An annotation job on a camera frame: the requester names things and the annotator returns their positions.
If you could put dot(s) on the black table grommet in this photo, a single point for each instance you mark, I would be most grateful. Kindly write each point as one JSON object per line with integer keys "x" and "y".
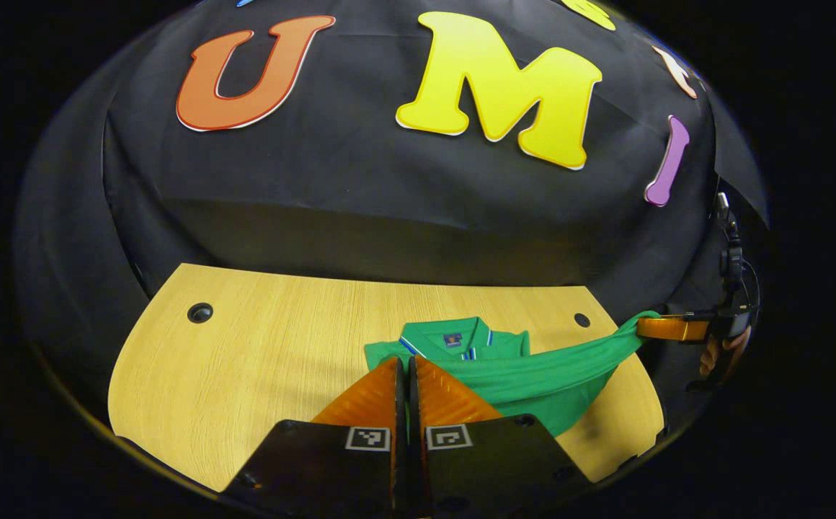
{"x": 199, "y": 312}
{"x": 581, "y": 319}

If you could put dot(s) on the green T-shirt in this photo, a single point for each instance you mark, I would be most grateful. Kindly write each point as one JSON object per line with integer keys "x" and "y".
{"x": 555, "y": 375}

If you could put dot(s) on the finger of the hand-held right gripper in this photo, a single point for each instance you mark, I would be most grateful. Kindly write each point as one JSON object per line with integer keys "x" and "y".
{"x": 670, "y": 329}

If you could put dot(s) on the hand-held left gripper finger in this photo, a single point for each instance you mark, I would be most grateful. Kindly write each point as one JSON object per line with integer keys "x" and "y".
{"x": 399, "y": 461}
{"x": 416, "y": 461}

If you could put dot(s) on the black backdrop cloth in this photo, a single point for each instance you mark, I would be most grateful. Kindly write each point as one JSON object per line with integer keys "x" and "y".
{"x": 360, "y": 187}

